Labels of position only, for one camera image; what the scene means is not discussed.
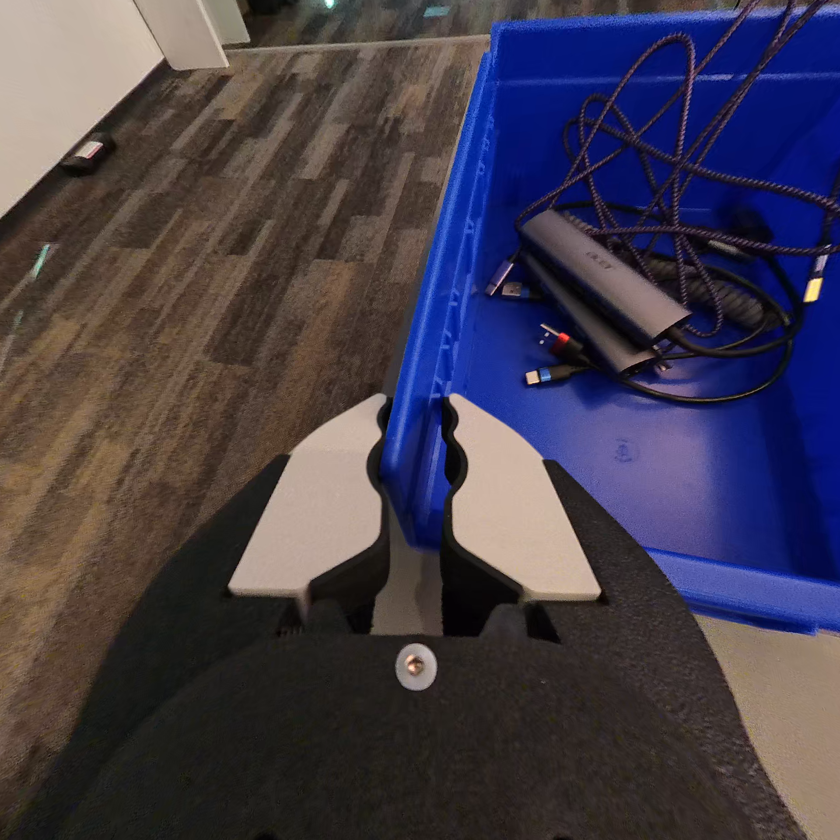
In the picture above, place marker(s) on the blue plastic storage bin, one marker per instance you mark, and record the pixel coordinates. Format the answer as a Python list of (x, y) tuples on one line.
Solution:
[(656, 472)]

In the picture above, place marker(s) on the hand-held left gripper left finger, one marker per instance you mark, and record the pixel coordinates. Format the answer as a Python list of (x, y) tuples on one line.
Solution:
[(308, 512)]

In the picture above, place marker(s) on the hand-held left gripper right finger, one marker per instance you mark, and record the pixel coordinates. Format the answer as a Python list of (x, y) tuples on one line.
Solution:
[(518, 518)]

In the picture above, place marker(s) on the small black red device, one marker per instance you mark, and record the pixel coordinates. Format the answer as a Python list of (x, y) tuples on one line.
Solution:
[(88, 154)]

